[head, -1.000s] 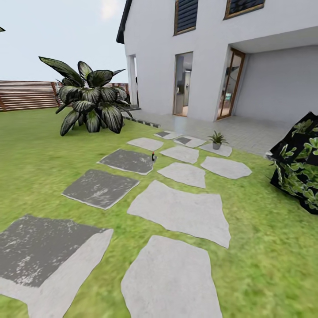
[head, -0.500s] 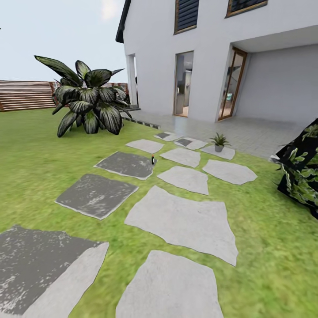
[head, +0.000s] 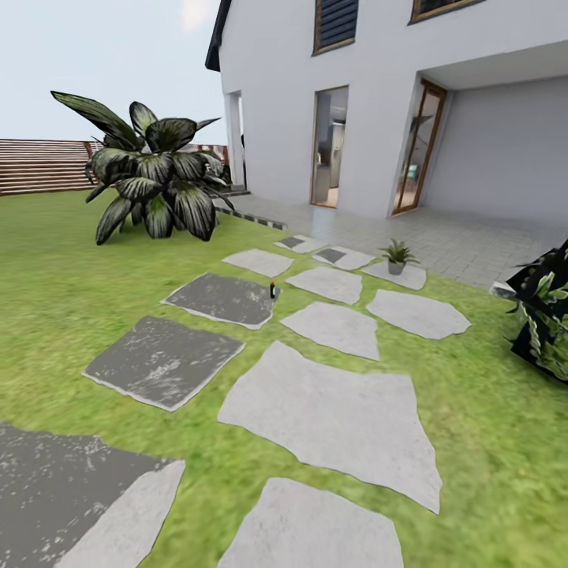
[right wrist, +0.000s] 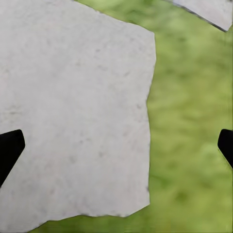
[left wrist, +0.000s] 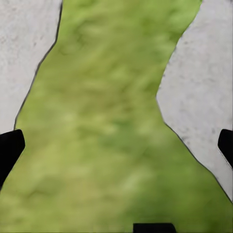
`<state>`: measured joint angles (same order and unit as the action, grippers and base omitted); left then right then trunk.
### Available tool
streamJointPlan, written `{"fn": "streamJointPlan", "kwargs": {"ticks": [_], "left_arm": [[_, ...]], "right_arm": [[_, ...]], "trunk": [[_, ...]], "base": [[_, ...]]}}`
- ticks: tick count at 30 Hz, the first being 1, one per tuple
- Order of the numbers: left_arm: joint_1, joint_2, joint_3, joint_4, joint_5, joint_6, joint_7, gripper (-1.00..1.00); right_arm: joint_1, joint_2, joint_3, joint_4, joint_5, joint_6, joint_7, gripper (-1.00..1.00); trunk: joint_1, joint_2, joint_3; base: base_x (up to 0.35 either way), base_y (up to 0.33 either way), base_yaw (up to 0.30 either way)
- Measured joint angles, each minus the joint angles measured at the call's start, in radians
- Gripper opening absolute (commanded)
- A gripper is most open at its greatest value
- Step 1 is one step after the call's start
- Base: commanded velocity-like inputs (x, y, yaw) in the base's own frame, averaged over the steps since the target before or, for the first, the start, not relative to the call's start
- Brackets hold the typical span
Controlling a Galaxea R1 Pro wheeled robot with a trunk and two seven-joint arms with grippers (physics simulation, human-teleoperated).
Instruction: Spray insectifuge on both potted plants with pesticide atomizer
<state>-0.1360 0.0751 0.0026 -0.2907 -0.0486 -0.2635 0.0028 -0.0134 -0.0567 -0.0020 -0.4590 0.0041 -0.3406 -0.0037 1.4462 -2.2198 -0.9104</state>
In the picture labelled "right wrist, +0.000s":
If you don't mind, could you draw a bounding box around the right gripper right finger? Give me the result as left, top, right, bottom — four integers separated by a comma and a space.
217, 129, 233, 168

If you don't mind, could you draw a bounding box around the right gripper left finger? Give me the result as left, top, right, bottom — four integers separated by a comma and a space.
0, 129, 25, 187

